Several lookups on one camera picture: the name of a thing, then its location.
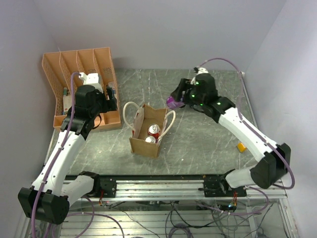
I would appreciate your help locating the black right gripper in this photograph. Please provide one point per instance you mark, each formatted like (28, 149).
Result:
(178, 93)

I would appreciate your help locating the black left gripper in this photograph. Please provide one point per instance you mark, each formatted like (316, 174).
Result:
(109, 104)

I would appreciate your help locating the purple Fanta can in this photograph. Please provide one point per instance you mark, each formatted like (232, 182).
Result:
(172, 104)

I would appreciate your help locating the watermelon print canvas bag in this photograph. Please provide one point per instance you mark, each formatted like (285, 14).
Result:
(145, 116)

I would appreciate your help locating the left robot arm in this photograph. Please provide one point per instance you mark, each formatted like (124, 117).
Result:
(49, 199)

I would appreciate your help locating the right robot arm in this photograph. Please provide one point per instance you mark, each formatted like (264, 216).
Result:
(272, 159)

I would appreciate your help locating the white medicine box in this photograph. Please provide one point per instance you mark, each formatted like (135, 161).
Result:
(67, 103)

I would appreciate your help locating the red can silver top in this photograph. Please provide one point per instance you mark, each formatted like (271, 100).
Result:
(154, 130)

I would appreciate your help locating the orange plastic file organizer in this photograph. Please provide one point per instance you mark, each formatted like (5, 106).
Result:
(59, 66)

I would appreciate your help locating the red can front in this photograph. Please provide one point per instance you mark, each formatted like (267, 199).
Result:
(150, 139)

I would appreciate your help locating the small yellow block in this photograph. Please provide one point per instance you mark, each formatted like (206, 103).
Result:
(241, 147)

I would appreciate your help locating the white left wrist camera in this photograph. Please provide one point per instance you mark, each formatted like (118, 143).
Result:
(93, 79)

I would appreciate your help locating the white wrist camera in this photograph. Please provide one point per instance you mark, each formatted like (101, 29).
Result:
(93, 79)
(198, 71)

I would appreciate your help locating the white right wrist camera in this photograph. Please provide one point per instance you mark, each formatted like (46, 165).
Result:
(198, 71)

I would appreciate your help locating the aluminium mounting rail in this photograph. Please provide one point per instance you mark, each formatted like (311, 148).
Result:
(184, 189)

